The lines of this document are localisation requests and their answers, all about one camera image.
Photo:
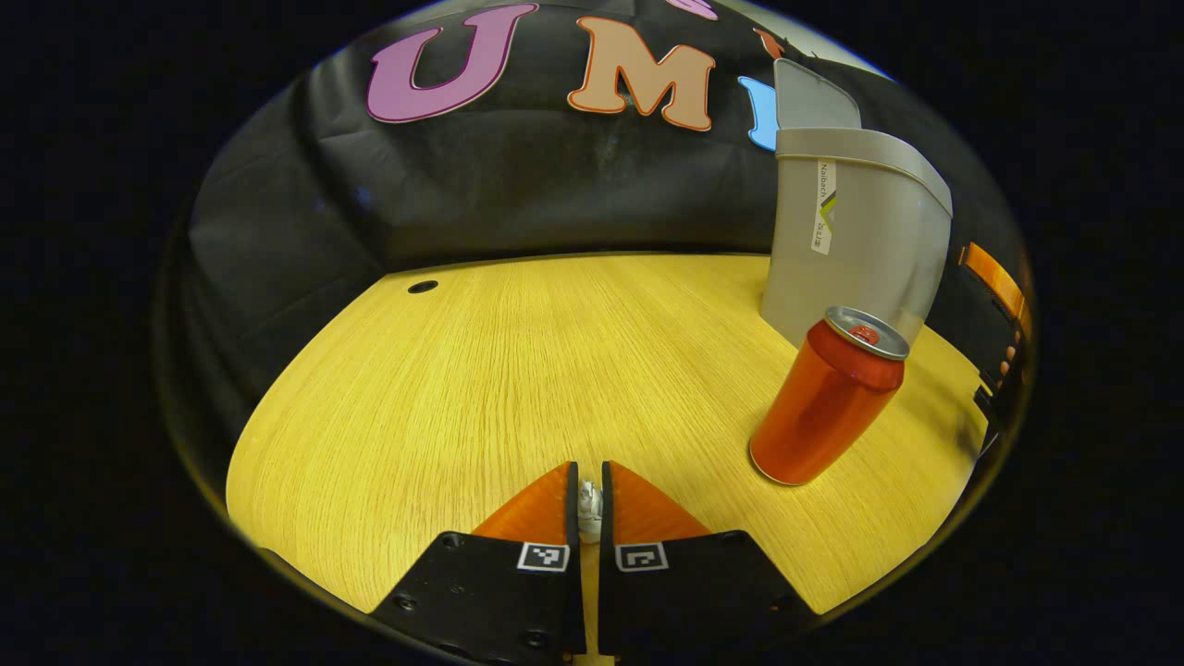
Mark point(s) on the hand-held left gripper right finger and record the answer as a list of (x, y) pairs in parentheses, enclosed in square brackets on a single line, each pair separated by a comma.
[(684, 592)]

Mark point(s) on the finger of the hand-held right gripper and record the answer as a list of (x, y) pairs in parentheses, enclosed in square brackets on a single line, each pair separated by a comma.
[(994, 282)]

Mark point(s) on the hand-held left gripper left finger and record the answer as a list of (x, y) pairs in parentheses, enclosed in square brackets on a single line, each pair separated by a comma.
[(499, 601)]

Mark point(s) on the white paper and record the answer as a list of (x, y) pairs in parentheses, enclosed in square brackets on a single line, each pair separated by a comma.
[(589, 507)]

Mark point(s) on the grey desktop garbage bin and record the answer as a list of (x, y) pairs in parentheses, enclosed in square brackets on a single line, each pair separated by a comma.
[(851, 240)]

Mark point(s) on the red pop can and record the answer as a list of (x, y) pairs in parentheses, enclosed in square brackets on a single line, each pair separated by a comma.
[(819, 407)]

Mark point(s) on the black backdrop cloth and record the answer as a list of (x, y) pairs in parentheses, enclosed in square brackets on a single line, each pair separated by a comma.
[(518, 185)]

